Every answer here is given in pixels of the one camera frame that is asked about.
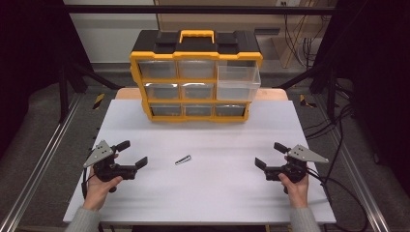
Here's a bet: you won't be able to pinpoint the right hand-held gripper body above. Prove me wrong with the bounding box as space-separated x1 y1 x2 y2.
264 144 330 185

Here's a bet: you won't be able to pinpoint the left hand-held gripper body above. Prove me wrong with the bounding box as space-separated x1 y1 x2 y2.
83 139 138 183

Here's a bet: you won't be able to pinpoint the small metal screw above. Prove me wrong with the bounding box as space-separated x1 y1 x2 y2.
174 154 192 166

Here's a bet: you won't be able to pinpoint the large clear plastic drawer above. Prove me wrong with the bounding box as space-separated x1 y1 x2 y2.
216 60 262 102

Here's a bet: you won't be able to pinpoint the person's right hand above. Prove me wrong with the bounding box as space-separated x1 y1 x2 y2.
278 172 310 210

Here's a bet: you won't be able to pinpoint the person's left hand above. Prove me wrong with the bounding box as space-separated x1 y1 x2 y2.
82 165 125 213

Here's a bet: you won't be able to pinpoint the yellow black hazard tape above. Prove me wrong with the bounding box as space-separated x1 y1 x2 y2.
299 94 319 109
92 93 106 111

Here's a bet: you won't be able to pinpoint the white foam table cover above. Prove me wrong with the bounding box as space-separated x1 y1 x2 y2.
62 99 337 226

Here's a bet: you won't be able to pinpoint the black metal stand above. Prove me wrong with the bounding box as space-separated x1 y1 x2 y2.
276 62 340 121
57 59 122 124

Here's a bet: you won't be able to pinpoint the set of small clear drawers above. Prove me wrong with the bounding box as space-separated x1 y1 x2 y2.
137 59 247 118

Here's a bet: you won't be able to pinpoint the dark curtain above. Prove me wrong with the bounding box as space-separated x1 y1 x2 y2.
314 0 410 189
0 0 95 160

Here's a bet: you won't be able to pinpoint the yellow and black drawer organizer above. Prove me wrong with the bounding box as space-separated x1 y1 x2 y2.
130 29 264 123

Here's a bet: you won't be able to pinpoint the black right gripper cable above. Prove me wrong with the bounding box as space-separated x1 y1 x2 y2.
306 166 370 232

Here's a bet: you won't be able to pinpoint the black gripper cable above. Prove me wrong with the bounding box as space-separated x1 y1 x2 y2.
80 166 98 200
306 166 370 232

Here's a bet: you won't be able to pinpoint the bundle of black floor cables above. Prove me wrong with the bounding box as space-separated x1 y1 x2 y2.
303 80 356 182

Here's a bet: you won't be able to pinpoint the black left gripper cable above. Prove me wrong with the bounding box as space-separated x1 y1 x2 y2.
80 166 98 200

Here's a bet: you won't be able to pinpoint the aluminium floor rail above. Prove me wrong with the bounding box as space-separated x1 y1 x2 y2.
0 94 84 232
322 96 392 232

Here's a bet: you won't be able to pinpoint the hanging black background cables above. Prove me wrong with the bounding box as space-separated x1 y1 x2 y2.
282 12 325 70

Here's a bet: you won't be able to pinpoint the black horizontal frame bar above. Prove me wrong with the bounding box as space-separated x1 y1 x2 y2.
63 4 337 15

